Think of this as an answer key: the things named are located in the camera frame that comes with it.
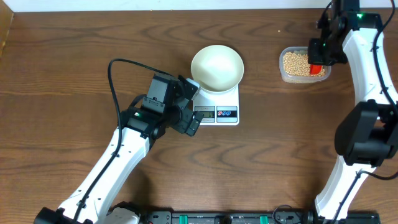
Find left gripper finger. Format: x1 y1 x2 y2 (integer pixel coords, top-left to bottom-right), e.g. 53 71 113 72
185 111 203 136
178 75 200 100

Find red plastic measuring scoop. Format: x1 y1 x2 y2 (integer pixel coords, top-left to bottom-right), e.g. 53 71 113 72
309 64 323 75

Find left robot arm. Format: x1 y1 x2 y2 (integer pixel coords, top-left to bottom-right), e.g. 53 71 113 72
34 73 203 223

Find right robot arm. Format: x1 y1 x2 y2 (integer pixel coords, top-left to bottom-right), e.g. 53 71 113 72
303 0 397 223

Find white digital kitchen scale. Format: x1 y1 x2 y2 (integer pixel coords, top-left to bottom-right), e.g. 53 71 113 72
193 85 240 126

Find white round bowl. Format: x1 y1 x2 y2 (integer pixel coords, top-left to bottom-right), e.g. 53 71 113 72
190 45 244 93

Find yellow soybeans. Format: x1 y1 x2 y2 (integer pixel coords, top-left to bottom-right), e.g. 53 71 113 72
282 52 325 77

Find clear plastic container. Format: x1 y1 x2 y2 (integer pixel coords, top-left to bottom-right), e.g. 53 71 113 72
279 47 331 84

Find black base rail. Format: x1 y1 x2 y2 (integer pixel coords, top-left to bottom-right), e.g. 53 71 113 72
105 202 381 224

